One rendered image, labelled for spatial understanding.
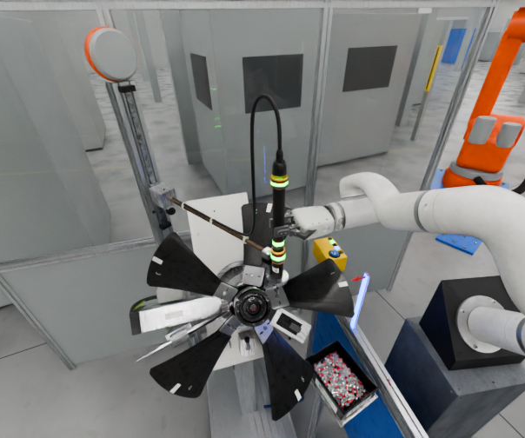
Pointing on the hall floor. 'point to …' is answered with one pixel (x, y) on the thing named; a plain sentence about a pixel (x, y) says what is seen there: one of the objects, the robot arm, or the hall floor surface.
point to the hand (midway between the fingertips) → (278, 227)
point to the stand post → (246, 387)
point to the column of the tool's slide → (140, 161)
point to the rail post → (311, 333)
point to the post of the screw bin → (315, 416)
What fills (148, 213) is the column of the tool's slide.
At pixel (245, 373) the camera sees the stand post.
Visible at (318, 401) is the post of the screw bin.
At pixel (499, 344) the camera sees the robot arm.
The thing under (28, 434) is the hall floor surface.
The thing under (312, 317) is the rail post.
